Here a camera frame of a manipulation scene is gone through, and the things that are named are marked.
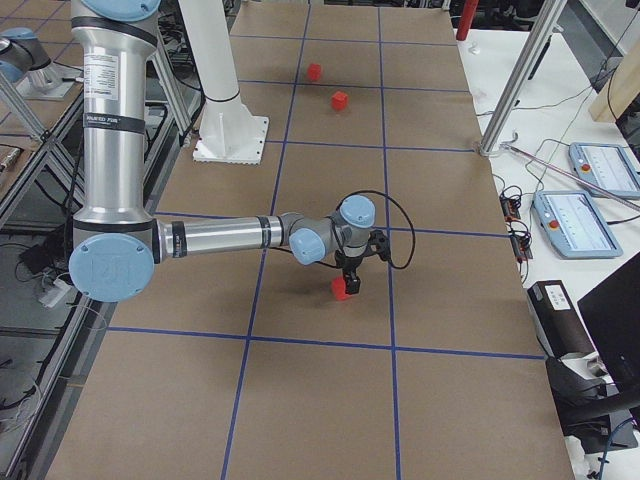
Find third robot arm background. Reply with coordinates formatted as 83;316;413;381
1;27;84;100

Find far teach pendant tablet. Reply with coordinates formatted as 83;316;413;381
569;142;639;200

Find red cube block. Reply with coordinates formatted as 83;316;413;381
331;91;349;111
331;277;350;301
306;63;322;82

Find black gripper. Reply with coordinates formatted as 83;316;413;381
334;245;373;295

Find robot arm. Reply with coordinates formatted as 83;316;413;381
69;1;385;302

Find white camera pillar base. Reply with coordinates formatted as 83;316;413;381
179;0;269;165

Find black box white label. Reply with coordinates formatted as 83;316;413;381
526;280;595;359

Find small electronics board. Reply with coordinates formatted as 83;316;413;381
499;185;533;264

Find teach pendant tablet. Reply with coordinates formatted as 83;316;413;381
533;190;623;260
569;142;639;200

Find black monitor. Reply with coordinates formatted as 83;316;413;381
578;254;639;390

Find aluminium frame post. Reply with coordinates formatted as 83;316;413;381
478;0;567;157

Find red cylinder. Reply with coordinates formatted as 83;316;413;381
456;0;479;41

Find near teach pendant tablet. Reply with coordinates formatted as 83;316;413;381
533;190;623;260

